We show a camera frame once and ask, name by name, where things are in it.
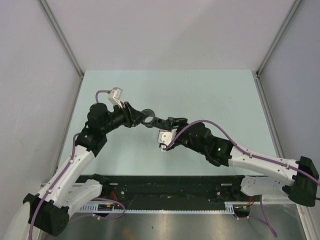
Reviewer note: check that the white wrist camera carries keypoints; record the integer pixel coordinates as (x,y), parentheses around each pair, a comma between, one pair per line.
(165,137)
(115,97)

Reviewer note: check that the aluminium frame post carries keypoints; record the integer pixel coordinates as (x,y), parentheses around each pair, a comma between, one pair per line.
(57,30)
(293,10)

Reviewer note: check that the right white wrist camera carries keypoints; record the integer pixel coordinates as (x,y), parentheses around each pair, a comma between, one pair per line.
(165,137)

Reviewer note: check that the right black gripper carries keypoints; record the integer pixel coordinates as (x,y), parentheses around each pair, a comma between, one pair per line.
(182,121)

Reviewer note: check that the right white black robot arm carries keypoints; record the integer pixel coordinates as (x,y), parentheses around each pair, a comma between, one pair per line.
(298,179)

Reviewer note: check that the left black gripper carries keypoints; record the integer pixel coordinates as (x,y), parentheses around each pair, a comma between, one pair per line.
(128,113)

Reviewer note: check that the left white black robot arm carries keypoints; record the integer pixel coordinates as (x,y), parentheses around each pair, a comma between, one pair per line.
(53,206)

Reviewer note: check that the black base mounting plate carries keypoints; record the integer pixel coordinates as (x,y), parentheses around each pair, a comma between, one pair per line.
(172,192)

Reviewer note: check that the dark grey pipe fitting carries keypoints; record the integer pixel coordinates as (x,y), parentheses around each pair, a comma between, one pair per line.
(151,121)

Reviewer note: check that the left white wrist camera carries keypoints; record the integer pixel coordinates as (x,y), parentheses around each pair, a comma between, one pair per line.
(115,97)

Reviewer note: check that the right aluminium frame post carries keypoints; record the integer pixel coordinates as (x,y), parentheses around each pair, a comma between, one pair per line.
(293,10)

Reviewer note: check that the left aluminium frame post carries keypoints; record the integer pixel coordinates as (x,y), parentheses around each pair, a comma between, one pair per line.
(57,30)

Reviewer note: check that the white slotted cable duct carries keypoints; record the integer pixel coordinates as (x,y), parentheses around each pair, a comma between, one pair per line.
(98,208)

